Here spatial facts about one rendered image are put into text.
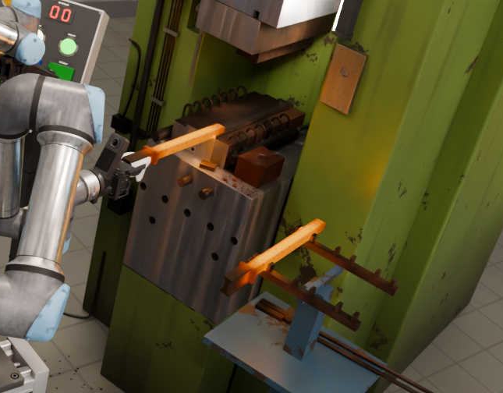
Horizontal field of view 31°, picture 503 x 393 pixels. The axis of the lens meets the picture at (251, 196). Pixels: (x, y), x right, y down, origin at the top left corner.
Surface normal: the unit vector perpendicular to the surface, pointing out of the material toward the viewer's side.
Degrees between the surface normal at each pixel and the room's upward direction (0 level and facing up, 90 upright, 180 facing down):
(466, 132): 90
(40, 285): 44
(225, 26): 90
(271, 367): 0
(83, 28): 60
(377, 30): 90
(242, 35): 90
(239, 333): 0
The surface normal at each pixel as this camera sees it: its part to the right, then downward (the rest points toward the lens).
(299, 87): -0.56, 0.29
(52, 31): -0.04, -0.03
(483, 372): 0.24, -0.84
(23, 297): 0.15, -0.34
